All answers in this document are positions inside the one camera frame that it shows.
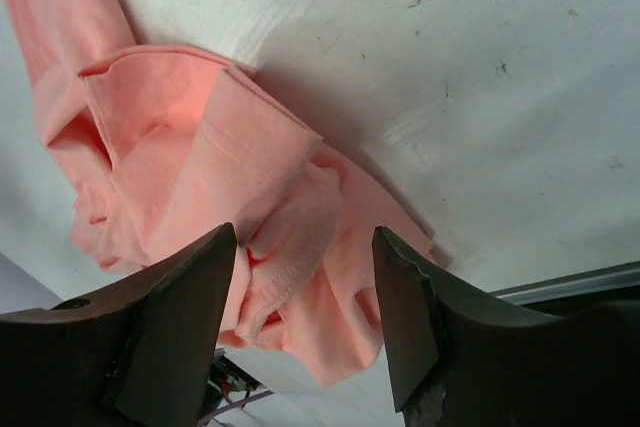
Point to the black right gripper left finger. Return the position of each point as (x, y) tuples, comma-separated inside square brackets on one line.
[(134, 353)]

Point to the salmon pink t-shirt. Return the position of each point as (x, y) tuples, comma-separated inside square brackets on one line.
[(163, 143)]

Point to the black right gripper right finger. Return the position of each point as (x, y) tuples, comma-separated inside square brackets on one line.
[(459, 356)]

